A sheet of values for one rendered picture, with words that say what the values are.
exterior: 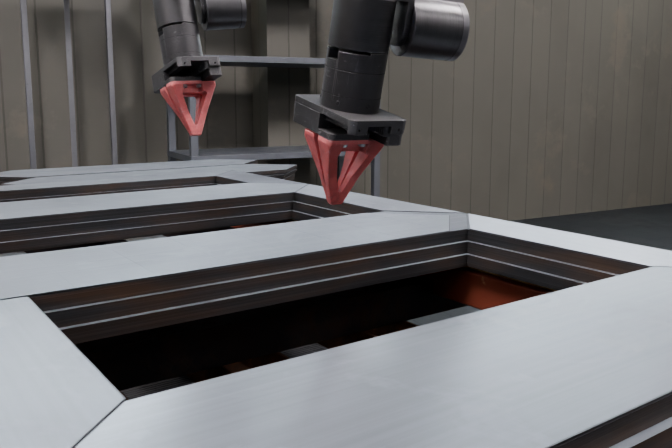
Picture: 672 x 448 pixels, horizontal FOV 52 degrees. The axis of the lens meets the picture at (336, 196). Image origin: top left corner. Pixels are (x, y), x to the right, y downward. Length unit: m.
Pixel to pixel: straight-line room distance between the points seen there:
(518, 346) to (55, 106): 4.07
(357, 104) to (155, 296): 0.27
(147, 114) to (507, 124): 2.95
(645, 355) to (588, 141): 6.11
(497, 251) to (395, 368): 0.47
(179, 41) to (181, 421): 0.68
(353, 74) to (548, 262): 0.37
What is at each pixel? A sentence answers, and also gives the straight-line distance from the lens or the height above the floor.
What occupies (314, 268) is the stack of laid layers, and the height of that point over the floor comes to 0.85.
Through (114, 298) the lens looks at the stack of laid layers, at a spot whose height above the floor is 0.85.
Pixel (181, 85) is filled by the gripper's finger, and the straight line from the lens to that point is 0.99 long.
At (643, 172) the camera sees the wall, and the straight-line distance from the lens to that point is 7.23.
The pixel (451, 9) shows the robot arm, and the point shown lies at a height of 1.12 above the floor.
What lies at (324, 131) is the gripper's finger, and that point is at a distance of 0.65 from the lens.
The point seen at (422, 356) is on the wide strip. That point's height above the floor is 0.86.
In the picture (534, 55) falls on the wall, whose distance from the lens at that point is 6.13.
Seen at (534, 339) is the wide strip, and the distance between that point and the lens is 0.54.
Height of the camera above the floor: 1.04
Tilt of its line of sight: 8 degrees down
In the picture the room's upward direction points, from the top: straight up
